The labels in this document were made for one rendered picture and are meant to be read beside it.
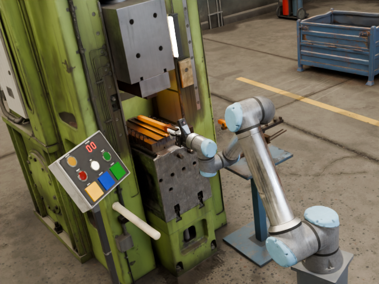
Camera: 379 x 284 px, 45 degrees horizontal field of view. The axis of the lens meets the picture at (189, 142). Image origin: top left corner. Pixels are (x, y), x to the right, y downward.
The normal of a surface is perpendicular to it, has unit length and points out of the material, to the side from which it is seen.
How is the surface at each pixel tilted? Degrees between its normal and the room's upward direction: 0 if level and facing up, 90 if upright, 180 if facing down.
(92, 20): 90
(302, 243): 62
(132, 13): 90
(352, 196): 0
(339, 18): 89
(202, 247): 89
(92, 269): 0
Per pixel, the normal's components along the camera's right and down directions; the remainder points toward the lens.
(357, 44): -0.79, 0.35
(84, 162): 0.70, -0.37
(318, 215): -0.06, -0.92
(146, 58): 0.62, 0.26
